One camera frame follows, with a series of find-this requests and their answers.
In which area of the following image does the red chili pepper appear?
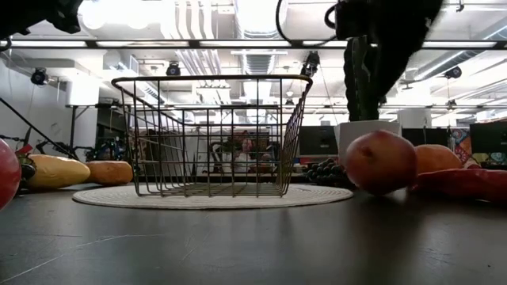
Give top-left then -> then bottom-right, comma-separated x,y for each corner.
410,167 -> 507,205

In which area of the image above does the black computer monitor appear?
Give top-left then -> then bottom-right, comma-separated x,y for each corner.
299,125 -> 340,158
469,120 -> 507,155

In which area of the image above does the black diagonal pole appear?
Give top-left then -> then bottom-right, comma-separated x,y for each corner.
0,97 -> 78,160

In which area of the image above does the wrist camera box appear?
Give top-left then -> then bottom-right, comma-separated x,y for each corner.
334,0 -> 374,40
46,0 -> 83,35

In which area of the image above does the black aluminium table frame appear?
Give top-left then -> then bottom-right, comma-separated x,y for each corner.
130,172 -> 310,184

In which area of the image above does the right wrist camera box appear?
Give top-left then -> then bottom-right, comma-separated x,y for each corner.
334,0 -> 374,40

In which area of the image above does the colourful poster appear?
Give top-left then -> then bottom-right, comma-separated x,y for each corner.
449,127 -> 472,163

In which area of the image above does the yellow mango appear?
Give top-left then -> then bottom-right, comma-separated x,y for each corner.
24,153 -> 92,190

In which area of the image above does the orange-red tomato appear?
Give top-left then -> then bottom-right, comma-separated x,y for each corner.
85,160 -> 134,187

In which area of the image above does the person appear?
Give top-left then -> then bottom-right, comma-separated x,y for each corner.
233,136 -> 258,173

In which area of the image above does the gold wire basket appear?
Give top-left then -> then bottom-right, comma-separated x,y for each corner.
111,74 -> 314,198

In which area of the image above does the white hexagonal plant pot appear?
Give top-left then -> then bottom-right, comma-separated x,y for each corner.
334,120 -> 402,166

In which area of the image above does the pink peach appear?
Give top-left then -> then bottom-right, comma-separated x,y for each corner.
343,129 -> 419,196

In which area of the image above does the black horizontal light rail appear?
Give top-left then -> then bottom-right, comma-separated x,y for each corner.
0,38 -> 507,50

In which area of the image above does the round orange fruit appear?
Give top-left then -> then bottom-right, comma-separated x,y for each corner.
414,143 -> 463,175

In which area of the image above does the white round plate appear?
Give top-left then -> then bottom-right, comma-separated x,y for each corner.
72,182 -> 354,210

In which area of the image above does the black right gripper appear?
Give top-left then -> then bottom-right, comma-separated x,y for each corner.
372,0 -> 444,105

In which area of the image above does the green cactus plant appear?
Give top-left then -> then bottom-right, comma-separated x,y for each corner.
343,34 -> 387,122

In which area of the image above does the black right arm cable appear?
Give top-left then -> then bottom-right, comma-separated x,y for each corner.
275,0 -> 337,45

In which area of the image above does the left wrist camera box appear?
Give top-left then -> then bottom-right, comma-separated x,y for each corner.
46,0 -> 83,35

